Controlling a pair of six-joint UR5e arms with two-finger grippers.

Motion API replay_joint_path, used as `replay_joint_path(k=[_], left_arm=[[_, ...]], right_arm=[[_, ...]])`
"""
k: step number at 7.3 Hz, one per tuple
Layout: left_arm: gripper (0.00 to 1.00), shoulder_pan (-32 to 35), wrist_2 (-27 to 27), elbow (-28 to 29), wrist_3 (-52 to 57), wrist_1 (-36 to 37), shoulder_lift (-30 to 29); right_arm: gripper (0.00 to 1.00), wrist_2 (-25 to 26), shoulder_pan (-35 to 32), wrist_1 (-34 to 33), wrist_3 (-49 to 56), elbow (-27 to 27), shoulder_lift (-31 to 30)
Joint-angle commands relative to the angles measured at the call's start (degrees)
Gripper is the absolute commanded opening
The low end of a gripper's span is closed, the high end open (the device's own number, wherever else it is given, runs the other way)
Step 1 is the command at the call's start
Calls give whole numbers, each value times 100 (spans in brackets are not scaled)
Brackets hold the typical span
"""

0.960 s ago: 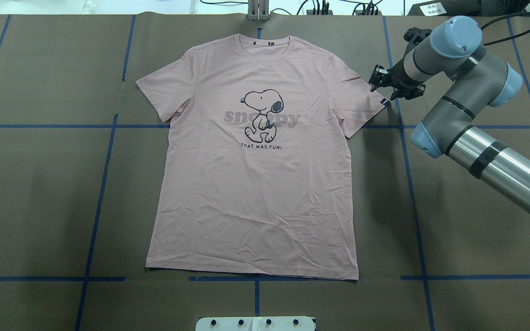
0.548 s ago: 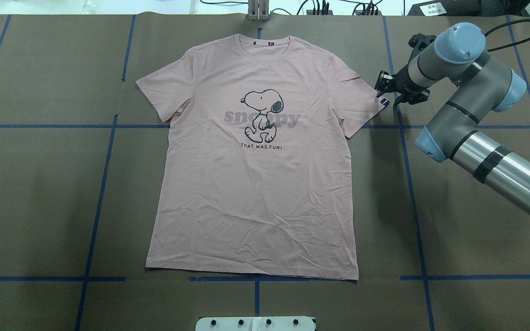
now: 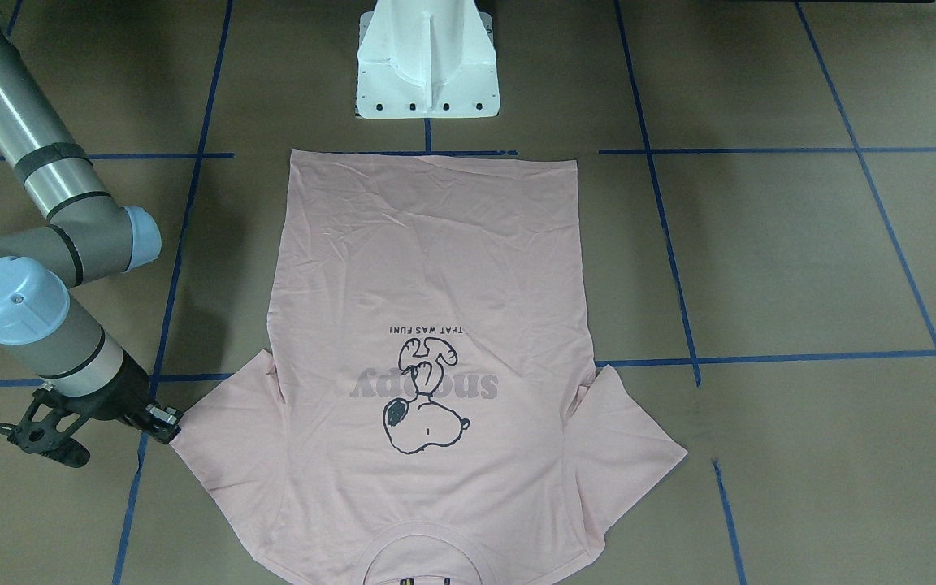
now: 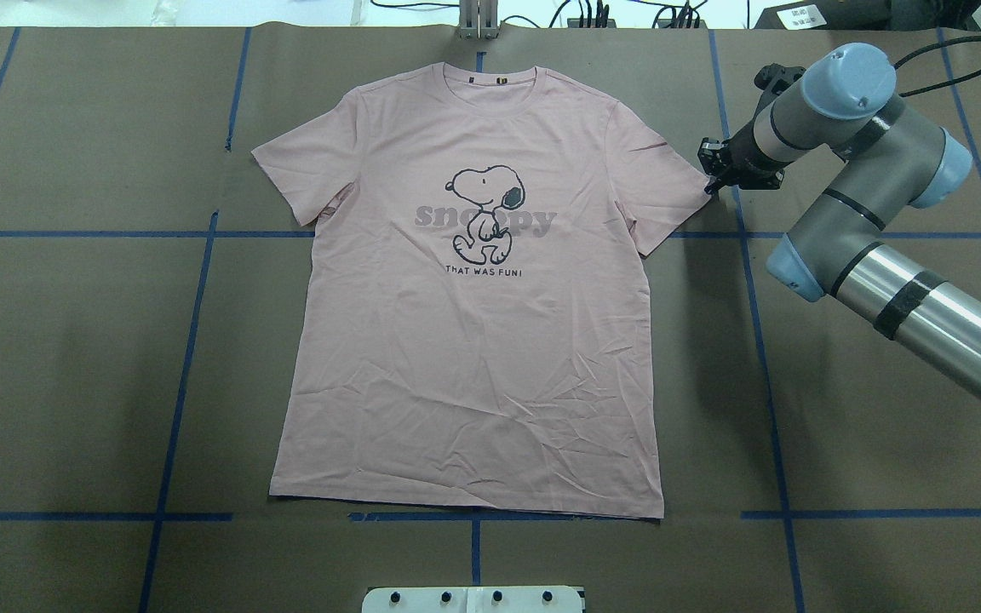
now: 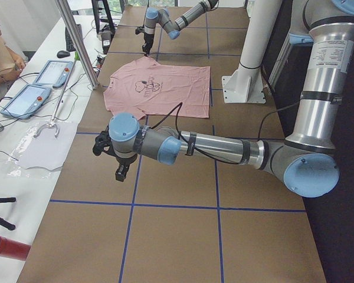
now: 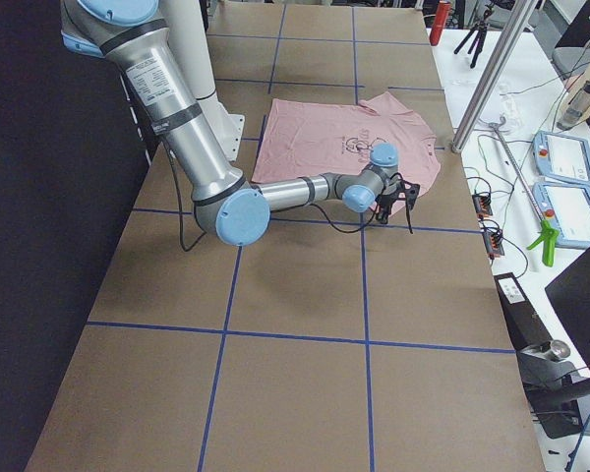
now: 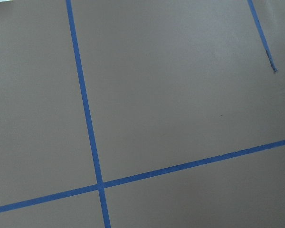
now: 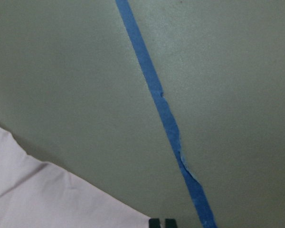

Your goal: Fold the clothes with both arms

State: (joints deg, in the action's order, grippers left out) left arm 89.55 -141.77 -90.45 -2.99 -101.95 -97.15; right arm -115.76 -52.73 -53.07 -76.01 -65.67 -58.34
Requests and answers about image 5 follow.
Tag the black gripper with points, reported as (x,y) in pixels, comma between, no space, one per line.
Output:
(125,161)
(148,38)

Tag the pink Snoopy t-shirt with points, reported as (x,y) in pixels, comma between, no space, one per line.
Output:
(145,87)

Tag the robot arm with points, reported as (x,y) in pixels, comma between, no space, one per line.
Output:
(304,160)
(173,28)

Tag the black power adapter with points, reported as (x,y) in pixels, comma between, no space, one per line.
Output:
(106,38)

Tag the metal reacher grabber tool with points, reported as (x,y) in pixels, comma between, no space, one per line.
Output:
(52,124)

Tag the white paper sheet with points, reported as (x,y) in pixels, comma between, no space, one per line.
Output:
(48,152)

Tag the black computer mouse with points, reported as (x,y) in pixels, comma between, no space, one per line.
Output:
(63,54)

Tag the far teach pendant tablet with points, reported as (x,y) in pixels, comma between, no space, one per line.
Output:
(54,73)

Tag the teach pendant tablet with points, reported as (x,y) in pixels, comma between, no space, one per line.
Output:
(54,73)
(27,102)

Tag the brown paper table cover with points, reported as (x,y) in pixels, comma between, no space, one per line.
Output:
(195,221)

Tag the clear plastic bag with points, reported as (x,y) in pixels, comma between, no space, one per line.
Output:
(13,169)

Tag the near teach pendant tablet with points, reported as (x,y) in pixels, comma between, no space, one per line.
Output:
(27,102)

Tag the red cylinder tube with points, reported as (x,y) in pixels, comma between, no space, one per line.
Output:
(13,249)

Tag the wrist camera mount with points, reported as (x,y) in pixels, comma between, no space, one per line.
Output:
(103,144)
(140,30)

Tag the black stool frame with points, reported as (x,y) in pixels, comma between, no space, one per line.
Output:
(102,16)

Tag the aluminium frame post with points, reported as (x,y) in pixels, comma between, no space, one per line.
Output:
(78,42)

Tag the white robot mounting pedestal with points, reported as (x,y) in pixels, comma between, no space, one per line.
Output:
(245,84)

